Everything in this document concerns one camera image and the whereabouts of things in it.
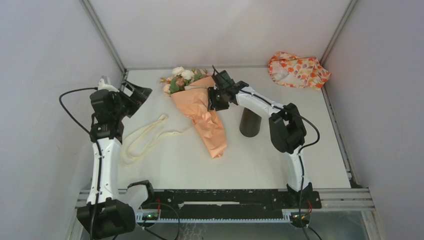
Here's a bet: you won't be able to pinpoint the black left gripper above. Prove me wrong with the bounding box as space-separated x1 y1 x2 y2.
111 80 152 120

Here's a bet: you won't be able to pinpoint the orange wrapping paper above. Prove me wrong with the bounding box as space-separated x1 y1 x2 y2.
170 76 227 158

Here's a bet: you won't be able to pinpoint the dark brown vase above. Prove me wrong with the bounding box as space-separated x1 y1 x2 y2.
239 107 262 138

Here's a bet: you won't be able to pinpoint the pink white flower bouquet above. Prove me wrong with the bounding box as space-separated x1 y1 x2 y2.
160 66 212 96

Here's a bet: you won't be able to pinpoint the cream ribbon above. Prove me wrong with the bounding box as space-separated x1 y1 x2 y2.
120 114 193 167

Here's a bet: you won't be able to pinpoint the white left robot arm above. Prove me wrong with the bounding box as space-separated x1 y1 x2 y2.
76 80 157 240

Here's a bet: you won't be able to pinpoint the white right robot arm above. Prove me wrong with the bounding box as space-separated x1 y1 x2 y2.
161 67 312 208

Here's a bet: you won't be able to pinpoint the orange floral cloth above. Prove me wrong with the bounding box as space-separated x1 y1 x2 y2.
267 51 331 90

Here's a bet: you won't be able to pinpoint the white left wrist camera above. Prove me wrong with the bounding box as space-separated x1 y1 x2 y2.
97 75 120 93

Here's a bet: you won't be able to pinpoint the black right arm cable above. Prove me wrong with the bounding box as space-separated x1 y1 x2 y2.
211 64 322 229

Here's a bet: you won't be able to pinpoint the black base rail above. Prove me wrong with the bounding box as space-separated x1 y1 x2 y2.
139 189 322 222

